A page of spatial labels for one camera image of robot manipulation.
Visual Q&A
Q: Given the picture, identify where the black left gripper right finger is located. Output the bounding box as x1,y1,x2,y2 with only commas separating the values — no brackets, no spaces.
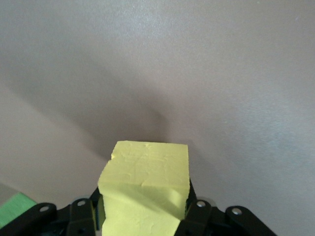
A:
174,179,278,236

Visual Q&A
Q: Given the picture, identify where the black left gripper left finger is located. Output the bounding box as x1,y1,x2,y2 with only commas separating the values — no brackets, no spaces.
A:
0,188,104,236

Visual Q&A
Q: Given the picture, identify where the yellow foam cube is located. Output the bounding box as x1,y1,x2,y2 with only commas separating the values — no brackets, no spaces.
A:
97,140,191,236

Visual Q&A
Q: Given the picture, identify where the green foam cube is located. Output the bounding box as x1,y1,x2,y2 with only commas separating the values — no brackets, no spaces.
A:
0,192,38,229

